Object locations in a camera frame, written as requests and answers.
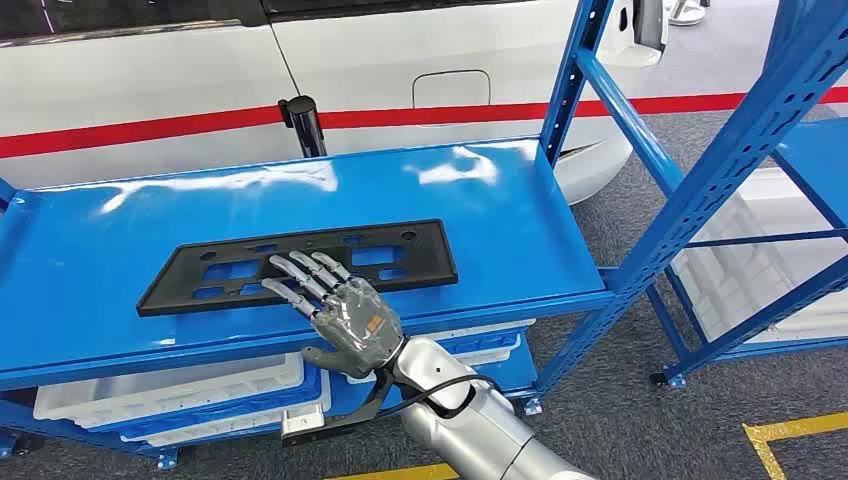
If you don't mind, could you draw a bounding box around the blue metal shelf rack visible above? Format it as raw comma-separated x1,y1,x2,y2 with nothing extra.
645,117,848,391
0,0,848,472

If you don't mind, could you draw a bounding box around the black plastic plate bracket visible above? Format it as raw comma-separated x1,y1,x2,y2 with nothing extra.
136,219,460,317

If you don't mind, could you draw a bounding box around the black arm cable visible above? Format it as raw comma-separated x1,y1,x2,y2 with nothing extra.
380,370,505,421

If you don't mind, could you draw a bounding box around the white car with red stripe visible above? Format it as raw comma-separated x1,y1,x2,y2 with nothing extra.
0,0,670,207

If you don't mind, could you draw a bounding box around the black stanchion post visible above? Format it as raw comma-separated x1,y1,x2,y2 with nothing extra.
277,95,329,159

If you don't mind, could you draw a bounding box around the white round base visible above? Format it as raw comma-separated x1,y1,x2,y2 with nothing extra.
667,0,708,28

